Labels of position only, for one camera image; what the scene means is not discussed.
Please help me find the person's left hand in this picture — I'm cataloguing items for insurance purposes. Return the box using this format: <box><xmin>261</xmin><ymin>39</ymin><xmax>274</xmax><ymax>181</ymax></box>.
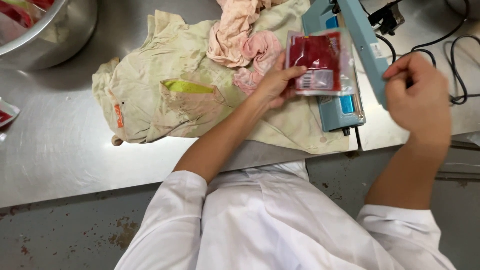
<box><xmin>253</xmin><ymin>51</ymin><xmax>308</xmax><ymax>110</ymax></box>

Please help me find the person's right hand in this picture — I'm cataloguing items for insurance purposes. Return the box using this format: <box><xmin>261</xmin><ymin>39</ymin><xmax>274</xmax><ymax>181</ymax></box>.
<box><xmin>382</xmin><ymin>52</ymin><xmax>453</xmax><ymax>146</ymax></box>

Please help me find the blue impulse heat sealer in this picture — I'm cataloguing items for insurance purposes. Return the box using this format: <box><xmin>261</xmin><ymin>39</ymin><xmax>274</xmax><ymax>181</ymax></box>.
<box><xmin>301</xmin><ymin>0</ymin><xmax>391</xmax><ymax>136</ymax></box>

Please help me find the red clear food packet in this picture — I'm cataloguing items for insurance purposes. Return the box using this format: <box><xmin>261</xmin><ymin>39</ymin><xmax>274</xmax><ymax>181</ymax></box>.
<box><xmin>285</xmin><ymin>28</ymin><xmax>357</xmax><ymax>97</ymax></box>

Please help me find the black power plug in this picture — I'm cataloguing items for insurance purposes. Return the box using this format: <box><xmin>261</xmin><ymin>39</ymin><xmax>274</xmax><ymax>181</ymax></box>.
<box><xmin>367</xmin><ymin>3</ymin><xmax>406</xmax><ymax>37</ymax></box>

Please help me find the pink crumpled cloth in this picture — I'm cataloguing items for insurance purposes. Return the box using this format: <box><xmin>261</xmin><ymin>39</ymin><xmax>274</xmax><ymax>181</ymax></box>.
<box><xmin>206</xmin><ymin>0</ymin><xmax>286</xmax><ymax>95</ymax></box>

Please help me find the person's white coat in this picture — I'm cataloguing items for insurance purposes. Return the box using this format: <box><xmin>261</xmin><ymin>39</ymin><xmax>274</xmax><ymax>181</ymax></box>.
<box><xmin>114</xmin><ymin>160</ymin><xmax>457</xmax><ymax>270</ymax></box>

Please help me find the stained cream cloth garment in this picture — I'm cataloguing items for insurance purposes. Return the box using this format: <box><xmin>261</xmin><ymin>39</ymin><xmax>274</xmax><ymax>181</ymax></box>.
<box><xmin>91</xmin><ymin>0</ymin><xmax>350</xmax><ymax>155</ymax></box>

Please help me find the large steel mixing bowl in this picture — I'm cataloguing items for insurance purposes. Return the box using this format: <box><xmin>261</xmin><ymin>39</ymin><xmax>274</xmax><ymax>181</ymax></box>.
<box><xmin>0</xmin><ymin>0</ymin><xmax>99</xmax><ymax>72</ymax></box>

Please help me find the red packet scrap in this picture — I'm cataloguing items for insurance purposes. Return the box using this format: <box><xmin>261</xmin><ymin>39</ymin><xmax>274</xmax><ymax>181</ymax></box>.
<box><xmin>0</xmin><ymin>97</ymin><xmax>21</xmax><ymax>129</ymax></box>

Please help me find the black power cable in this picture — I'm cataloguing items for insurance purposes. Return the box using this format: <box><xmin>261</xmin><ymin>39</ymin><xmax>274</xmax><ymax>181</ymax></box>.
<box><xmin>359</xmin><ymin>0</ymin><xmax>480</xmax><ymax>106</ymax></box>

